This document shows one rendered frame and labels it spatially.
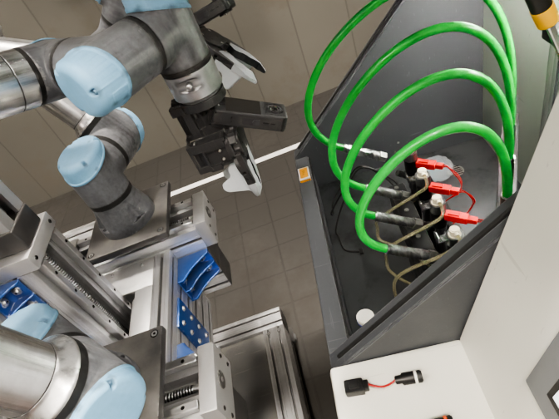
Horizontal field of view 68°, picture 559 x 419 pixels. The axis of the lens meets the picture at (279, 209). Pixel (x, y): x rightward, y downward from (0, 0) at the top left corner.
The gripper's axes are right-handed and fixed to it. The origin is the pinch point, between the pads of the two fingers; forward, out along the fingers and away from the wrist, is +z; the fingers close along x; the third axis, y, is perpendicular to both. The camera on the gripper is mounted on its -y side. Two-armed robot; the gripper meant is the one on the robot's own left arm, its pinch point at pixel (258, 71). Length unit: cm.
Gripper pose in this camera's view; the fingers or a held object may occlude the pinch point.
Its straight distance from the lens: 90.7
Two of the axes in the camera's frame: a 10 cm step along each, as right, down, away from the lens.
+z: 8.5, 5.1, 1.4
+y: -5.0, 6.7, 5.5
